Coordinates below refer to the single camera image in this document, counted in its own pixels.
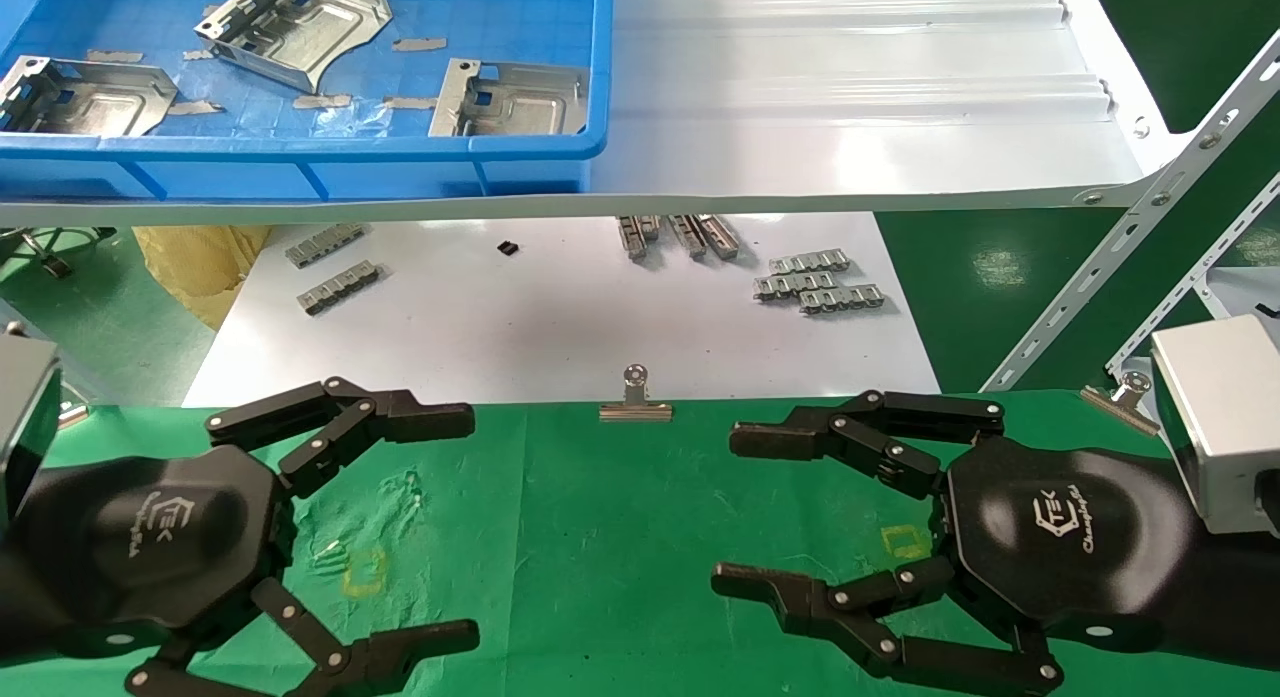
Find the white perforated angle bar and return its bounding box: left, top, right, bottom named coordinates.
left=980, top=27, right=1280, bottom=393
left=1105, top=172, right=1280, bottom=378

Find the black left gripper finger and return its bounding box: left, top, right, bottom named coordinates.
left=205, top=377, right=477, bottom=499

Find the stamped metal bracket part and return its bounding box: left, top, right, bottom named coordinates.
left=0, top=55, right=179, bottom=138
left=428, top=59, right=591, bottom=138
left=195, top=0, right=394, bottom=94

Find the white sheet metal shelf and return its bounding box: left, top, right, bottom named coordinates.
left=0, top=0, right=1191, bottom=228

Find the green table cloth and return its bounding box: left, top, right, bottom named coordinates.
left=0, top=389, right=1280, bottom=697

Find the blue plastic bin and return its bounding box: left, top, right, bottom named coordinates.
left=0, top=0, right=614, bottom=203

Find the white side panel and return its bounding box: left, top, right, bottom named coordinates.
left=1195, top=265, right=1280, bottom=323

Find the white board sheet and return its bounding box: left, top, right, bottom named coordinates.
left=183, top=212, right=941, bottom=408

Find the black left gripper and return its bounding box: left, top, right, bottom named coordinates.
left=20, top=443, right=482, bottom=697

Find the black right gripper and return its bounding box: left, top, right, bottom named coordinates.
left=711, top=439, right=1203, bottom=697

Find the yellow plastic bag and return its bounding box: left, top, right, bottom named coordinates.
left=133, top=225, right=271, bottom=333

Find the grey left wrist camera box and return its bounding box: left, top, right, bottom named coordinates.
left=0, top=335, right=63, bottom=526

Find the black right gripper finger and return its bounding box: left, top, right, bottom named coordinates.
left=730, top=389, right=1007, bottom=501

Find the black chair base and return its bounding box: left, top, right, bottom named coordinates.
left=0, top=227, right=117, bottom=280

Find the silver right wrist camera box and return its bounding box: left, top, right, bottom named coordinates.
left=1150, top=314, right=1280, bottom=535

